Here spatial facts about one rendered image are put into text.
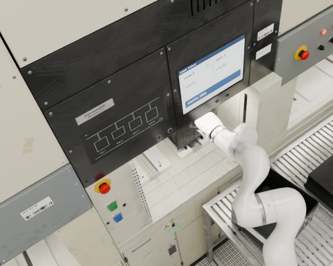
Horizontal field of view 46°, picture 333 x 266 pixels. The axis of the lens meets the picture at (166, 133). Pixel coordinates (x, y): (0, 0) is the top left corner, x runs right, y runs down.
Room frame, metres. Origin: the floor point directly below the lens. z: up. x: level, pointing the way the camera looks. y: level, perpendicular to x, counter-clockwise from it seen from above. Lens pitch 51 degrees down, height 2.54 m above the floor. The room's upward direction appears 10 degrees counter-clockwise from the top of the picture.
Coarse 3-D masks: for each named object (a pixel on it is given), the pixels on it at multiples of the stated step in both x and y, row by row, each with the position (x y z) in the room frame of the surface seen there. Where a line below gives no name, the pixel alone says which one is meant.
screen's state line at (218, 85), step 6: (234, 72) 1.03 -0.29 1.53; (228, 78) 1.02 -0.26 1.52; (234, 78) 1.03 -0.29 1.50; (216, 84) 1.00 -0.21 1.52; (222, 84) 1.01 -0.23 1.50; (204, 90) 0.97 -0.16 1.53; (210, 90) 0.98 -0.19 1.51; (198, 96) 0.96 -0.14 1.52; (204, 96) 0.97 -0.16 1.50; (186, 102) 0.93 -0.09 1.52; (192, 102) 0.95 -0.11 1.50
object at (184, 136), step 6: (186, 126) 1.18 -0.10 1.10; (180, 132) 1.16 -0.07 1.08; (186, 132) 1.18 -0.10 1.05; (192, 132) 1.20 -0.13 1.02; (198, 132) 1.21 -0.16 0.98; (174, 138) 1.17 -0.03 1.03; (180, 138) 1.16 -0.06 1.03; (186, 138) 1.18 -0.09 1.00; (192, 138) 1.20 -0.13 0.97; (174, 144) 1.18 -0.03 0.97; (180, 144) 1.16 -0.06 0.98; (186, 144) 1.18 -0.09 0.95
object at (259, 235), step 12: (264, 180) 0.96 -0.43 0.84; (276, 180) 0.93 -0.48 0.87; (288, 180) 0.88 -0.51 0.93; (300, 192) 0.82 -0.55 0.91; (312, 204) 0.77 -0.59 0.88; (312, 216) 0.74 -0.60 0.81; (240, 228) 0.76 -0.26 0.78; (252, 228) 0.71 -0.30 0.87; (264, 228) 0.74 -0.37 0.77; (300, 228) 0.68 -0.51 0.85; (264, 240) 0.65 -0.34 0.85
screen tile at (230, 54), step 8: (232, 48) 1.03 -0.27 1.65; (240, 48) 1.05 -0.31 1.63; (224, 56) 1.01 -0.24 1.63; (232, 56) 1.03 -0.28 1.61; (240, 56) 1.05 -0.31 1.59; (216, 64) 1.00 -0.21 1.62; (232, 64) 1.03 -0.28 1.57; (240, 64) 1.05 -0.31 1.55; (216, 72) 1.00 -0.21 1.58; (224, 72) 1.01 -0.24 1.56; (216, 80) 1.00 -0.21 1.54
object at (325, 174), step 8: (328, 160) 0.99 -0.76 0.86; (320, 168) 0.95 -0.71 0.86; (328, 168) 0.95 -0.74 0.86; (312, 176) 0.92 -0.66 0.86; (320, 176) 0.91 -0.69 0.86; (328, 176) 0.90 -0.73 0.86; (304, 184) 0.93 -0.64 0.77; (312, 184) 0.90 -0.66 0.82; (320, 184) 0.87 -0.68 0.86; (328, 184) 0.86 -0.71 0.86; (312, 192) 0.88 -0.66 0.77; (320, 192) 0.85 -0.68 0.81; (328, 192) 0.82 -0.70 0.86; (328, 200) 0.81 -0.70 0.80
